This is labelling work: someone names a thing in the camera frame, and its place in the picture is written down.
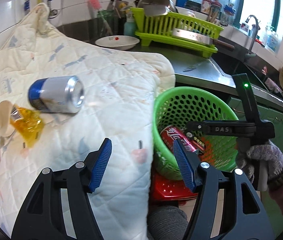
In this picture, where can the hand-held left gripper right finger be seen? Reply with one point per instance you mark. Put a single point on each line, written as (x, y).
(184, 165)

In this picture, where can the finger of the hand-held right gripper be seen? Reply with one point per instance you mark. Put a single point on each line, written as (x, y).
(196, 125)

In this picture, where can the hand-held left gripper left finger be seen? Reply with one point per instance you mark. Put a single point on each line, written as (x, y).
(102, 165)

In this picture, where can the green plastic basket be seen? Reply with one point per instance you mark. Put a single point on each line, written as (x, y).
(181, 105)

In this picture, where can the red cola can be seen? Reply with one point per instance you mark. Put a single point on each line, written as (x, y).
(170, 136)

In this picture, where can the person's right hand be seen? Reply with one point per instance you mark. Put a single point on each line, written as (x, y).
(269, 155)

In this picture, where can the red plastic stool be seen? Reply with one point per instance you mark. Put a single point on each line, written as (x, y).
(166, 187)

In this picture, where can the grey knit cloth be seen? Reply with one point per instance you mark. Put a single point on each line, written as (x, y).
(166, 222)

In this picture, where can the cream quilted blanket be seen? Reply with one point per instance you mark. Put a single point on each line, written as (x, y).
(106, 105)

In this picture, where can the yellow plastic packet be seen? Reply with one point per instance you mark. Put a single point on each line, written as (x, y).
(26, 125)

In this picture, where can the blue and silver can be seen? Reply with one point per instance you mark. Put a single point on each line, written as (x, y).
(54, 92)

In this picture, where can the steel cleaver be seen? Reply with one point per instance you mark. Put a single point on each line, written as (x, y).
(194, 36)

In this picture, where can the blue label soap bottle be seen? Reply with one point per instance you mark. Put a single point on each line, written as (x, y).
(272, 40)

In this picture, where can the white plastic bottle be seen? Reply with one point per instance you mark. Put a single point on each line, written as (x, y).
(263, 35)

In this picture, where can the chrome faucet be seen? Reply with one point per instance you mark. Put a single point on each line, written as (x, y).
(252, 30)

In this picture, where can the green dish rack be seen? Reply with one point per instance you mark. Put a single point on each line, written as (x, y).
(156, 23)

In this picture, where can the white ceramic bowl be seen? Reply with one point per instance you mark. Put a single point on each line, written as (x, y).
(116, 42)

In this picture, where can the teal bottle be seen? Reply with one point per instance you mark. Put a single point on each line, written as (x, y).
(129, 26)

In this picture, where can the metal bowl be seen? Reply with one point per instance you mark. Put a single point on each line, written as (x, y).
(156, 3)

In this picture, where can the green glass utensil jar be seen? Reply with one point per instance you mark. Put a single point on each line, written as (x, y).
(106, 23)

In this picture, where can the pink brush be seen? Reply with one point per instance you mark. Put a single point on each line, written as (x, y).
(95, 3)

